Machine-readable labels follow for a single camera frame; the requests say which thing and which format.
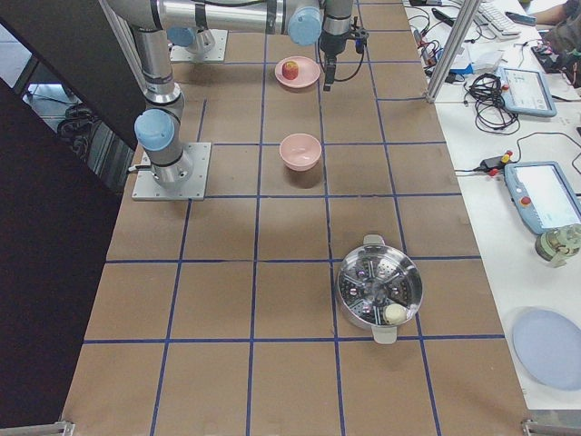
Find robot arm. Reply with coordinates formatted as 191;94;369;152
151;0;369;92
100;1;192;189

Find red yellow apple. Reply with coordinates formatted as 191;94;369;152
281;61;300;81

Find white keyboard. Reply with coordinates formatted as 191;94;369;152
474;2;521;40

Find black power adapter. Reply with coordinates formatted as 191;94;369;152
479;155;507;173

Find steel steamer pot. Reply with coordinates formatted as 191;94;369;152
333;234;423;344

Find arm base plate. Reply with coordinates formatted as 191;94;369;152
167;27;228;64
132;143;212;201

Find glass jar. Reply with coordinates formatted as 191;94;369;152
535;223;580;267

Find light blue plate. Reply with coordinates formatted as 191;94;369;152
512;309;580;391

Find teach pendant tablet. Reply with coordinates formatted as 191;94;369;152
504;161;580;235
497;66;556;117

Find black cable bundle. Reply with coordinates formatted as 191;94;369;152
463;72;521;134

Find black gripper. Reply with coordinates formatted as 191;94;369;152
319;27;367;92

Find aluminium frame post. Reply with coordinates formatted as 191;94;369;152
425;0;481;103

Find pink plate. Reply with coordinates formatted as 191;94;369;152
274;55;320;89

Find pink bowl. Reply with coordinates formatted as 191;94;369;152
279;134;322;172

